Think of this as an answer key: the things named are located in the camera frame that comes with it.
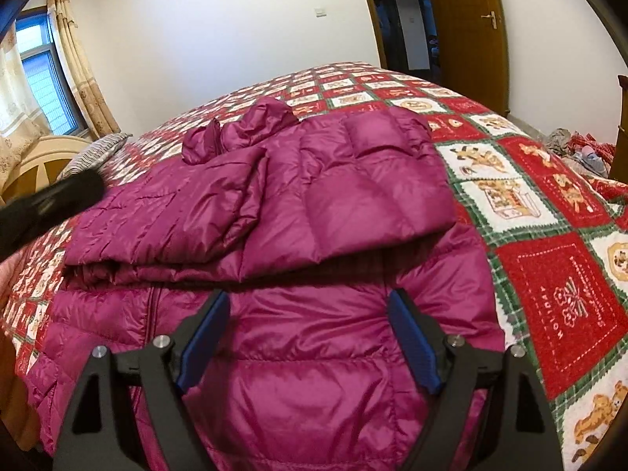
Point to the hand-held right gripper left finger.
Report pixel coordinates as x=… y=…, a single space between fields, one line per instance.
x=206 y=343

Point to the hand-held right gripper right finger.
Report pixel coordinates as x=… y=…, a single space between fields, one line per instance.
x=413 y=348

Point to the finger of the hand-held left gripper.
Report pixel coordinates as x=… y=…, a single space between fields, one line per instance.
x=54 y=206

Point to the magenta down jacket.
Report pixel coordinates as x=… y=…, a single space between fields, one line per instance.
x=319 y=196

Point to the pile of clothes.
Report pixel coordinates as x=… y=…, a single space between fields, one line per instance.
x=579 y=149

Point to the cream wooden headboard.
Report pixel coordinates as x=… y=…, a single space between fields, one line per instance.
x=34 y=167

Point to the striped pillow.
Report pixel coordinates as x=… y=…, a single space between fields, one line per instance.
x=93 y=154

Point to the sheer white curtain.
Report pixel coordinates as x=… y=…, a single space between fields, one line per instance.
x=17 y=108

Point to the window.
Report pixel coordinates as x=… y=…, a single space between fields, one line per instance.
x=49 y=68

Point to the beige patterned curtain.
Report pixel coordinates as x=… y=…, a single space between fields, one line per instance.
x=81 y=68

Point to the red printed patchwork bedspread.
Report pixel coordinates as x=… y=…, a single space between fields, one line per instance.
x=554 y=274

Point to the brown wooden door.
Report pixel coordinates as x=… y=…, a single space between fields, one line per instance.
x=471 y=59

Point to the brown wooden door frame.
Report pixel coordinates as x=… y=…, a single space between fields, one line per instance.
x=370 y=10

